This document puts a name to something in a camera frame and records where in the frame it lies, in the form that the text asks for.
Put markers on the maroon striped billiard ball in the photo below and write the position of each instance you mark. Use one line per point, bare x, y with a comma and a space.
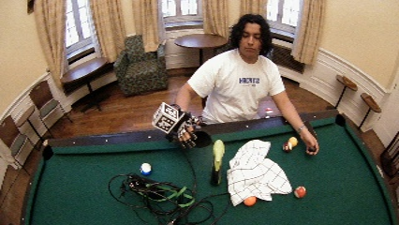
287, 146

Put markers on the green pool table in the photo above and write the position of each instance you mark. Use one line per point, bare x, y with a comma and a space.
91, 187

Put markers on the green and yellow bottle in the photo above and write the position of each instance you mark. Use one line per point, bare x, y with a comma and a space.
218, 159

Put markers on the orange billiard ball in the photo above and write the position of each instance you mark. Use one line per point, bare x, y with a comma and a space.
249, 201

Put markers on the window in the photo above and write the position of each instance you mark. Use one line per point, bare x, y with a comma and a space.
283, 14
182, 11
79, 25

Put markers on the dark wooden furniture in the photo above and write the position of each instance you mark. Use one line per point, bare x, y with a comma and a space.
392, 156

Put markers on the beige curtain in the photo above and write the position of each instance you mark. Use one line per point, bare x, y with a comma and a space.
309, 31
216, 17
108, 29
252, 7
147, 25
51, 40

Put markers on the white checked cloth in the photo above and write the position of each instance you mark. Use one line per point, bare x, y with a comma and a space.
256, 173

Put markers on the yellow billiard ball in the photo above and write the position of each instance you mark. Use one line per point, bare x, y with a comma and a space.
293, 141

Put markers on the white marker cube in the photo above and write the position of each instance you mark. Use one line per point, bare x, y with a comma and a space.
168, 120

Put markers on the dark wooden side table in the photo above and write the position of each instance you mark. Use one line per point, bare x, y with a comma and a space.
86, 71

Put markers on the small wooden pedestal table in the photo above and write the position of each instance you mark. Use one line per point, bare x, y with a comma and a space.
348, 83
370, 102

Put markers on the round wooden table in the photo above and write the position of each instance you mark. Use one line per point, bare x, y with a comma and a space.
202, 41

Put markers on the green patterned armchair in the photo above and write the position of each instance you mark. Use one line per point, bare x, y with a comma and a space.
142, 67

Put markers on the black billiard ball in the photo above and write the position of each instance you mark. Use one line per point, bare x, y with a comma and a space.
312, 149

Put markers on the red and white billiard ball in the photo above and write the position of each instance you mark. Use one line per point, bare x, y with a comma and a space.
269, 112
300, 192

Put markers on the the person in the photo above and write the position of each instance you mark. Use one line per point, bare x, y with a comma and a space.
235, 84

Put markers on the white and blue billiard ball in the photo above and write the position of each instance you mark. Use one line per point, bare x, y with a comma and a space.
146, 169

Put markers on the dark radiator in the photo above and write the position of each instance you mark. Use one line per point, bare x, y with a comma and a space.
287, 57

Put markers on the wooden folding chair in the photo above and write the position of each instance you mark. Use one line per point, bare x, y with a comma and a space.
15, 140
45, 101

